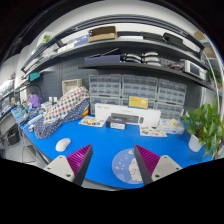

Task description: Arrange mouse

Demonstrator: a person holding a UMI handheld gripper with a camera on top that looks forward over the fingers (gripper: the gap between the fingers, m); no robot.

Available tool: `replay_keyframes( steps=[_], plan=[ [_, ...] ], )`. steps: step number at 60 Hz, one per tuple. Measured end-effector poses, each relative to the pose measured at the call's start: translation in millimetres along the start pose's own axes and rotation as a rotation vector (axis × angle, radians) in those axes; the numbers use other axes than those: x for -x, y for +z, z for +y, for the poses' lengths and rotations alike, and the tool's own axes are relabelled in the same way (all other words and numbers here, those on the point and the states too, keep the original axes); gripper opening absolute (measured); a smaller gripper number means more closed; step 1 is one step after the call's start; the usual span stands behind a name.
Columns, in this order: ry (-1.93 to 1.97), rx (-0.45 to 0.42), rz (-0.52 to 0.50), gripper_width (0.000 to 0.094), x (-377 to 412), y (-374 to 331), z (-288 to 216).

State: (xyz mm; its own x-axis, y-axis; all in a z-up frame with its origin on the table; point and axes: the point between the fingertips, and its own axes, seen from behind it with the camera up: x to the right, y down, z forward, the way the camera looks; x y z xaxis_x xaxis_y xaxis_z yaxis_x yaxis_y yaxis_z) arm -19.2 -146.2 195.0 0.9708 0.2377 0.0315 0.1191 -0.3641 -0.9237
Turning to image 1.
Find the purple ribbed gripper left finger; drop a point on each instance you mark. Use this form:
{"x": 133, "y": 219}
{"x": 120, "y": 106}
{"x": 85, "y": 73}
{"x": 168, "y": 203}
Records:
{"x": 72, "y": 167}

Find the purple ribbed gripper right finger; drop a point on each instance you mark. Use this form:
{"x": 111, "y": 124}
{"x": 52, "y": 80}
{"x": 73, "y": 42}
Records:
{"x": 152, "y": 166}

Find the white computer mouse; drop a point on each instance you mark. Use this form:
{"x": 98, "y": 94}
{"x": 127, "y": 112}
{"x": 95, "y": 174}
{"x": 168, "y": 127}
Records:
{"x": 62, "y": 144}

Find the illustrated card right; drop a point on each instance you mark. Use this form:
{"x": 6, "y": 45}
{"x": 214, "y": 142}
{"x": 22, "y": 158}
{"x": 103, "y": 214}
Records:
{"x": 151, "y": 131}

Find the illustrated card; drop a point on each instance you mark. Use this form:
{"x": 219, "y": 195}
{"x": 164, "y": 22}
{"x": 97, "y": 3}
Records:
{"x": 151, "y": 131}
{"x": 92, "y": 121}

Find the blue desk mat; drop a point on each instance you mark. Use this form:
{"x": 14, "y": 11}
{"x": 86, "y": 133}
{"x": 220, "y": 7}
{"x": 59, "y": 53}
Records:
{"x": 107, "y": 142}

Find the illustrated card left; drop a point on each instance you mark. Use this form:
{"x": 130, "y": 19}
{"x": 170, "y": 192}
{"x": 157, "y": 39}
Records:
{"x": 92, "y": 121}

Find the long white keyboard box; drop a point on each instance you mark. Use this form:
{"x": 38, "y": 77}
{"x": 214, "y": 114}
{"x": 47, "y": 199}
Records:
{"x": 135, "y": 116}

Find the small black box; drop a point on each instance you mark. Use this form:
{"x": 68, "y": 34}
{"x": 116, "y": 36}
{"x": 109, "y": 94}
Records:
{"x": 116, "y": 123}

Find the patterned fabric bag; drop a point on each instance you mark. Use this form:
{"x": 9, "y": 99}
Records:
{"x": 70, "y": 107}

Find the green potted plant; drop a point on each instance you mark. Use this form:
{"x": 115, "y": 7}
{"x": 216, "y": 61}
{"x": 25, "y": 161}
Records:
{"x": 205, "y": 127}

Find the yellow label card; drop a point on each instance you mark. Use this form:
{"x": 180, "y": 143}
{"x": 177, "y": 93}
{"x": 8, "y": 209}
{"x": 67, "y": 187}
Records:
{"x": 138, "y": 102}

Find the grey drawer organizer right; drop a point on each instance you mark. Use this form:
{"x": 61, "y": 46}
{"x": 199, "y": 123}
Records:
{"x": 170, "y": 99}

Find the grey drawer organizer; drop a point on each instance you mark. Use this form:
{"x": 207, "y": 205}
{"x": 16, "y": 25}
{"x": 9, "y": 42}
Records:
{"x": 170, "y": 99}
{"x": 104, "y": 89}
{"x": 139, "y": 86}

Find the purple figure toy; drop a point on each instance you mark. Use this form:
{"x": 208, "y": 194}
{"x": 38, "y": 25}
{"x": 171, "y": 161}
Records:
{"x": 34, "y": 101}

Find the white wicker basket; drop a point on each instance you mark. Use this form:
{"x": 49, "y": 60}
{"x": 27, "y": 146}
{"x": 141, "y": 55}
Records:
{"x": 67, "y": 85}

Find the grey drawer organizer middle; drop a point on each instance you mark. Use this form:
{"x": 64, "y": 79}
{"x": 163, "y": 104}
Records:
{"x": 139, "y": 86}

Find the grey drawer organizer left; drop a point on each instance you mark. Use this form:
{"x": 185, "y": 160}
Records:
{"x": 104, "y": 89}

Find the white instrument on shelf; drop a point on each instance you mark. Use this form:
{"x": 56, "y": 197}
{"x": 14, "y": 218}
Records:
{"x": 192, "y": 68}

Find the dark blue flat box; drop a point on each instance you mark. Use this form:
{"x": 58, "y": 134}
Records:
{"x": 102, "y": 59}

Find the cardboard box on shelf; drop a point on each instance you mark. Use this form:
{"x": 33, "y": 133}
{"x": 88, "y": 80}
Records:
{"x": 102, "y": 33}

